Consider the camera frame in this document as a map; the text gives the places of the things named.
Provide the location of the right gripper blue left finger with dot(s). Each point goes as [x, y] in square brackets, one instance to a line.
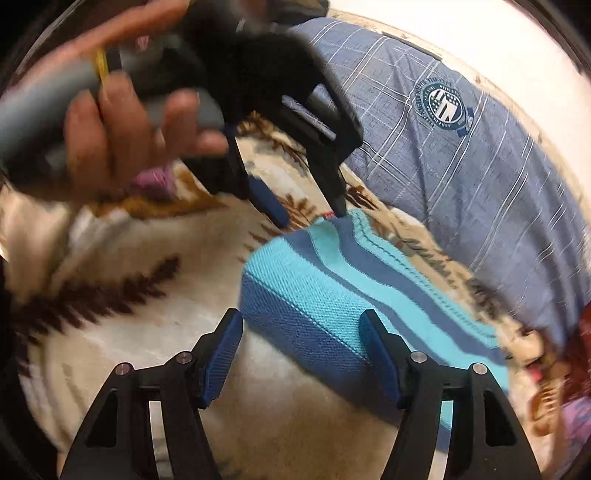
[114, 440]

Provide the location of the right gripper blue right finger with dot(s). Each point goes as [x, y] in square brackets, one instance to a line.
[487, 440]

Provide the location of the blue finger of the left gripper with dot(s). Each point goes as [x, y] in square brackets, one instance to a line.
[264, 200]
[338, 205]

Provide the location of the teal blue striped kids sweater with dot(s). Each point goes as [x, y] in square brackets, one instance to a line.
[306, 291]

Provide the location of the person's left hand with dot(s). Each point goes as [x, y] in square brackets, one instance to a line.
[108, 137]

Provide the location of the purple floral garment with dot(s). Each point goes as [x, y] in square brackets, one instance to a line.
[576, 416]

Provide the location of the pink floral garment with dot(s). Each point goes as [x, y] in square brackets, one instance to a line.
[156, 184]

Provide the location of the blue plaid pillow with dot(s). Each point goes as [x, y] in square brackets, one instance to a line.
[456, 159]

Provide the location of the dark red plastic bag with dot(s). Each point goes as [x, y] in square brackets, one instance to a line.
[578, 357]

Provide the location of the beige leaf pattern blanket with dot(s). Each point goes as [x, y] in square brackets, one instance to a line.
[139, 281]

